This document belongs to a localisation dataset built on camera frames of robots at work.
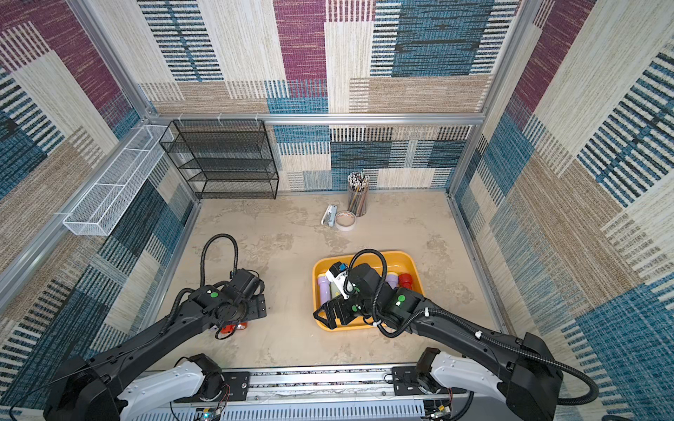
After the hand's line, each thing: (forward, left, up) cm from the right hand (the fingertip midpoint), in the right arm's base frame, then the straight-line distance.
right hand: (331, 311), depth 74 cm
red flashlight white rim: (+13, -24, -9) cm, 29 cm away
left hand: (+4, +25, -7) cm, 26 cm away
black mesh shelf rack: (+62, +46, +6) cm, 77 cm away
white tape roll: (+42, -5, -12) cm, 44 cm away
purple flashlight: (+11, +3, -10) cm, 15 cm away
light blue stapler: (+44, +2, -11) cm, 46 cm away
